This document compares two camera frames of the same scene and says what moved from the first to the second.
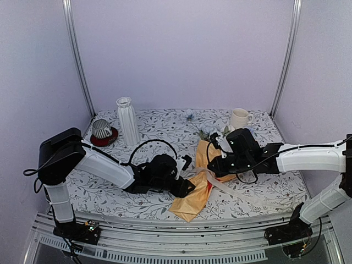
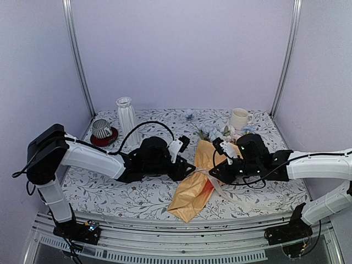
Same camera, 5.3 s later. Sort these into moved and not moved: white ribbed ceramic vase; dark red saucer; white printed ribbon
Moved: white printed ribbon
Not moved: white ribbed ceramic vase; dark red saucer
